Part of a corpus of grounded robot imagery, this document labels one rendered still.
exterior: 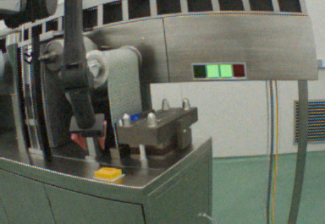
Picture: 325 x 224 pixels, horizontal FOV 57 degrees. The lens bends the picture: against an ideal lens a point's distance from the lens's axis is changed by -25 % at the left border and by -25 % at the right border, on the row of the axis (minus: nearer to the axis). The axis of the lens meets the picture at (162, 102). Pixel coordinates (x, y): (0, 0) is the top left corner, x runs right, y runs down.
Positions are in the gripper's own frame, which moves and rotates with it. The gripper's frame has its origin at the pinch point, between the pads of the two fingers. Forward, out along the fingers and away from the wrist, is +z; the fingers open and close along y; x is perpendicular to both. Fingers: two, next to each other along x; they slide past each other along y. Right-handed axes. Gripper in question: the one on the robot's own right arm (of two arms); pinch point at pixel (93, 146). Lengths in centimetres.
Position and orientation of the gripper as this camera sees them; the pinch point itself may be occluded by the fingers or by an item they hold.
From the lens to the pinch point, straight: 109.2
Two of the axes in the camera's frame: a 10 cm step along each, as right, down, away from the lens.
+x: 0.2, 6.1, -7.9
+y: -10.0, 0.9, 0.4
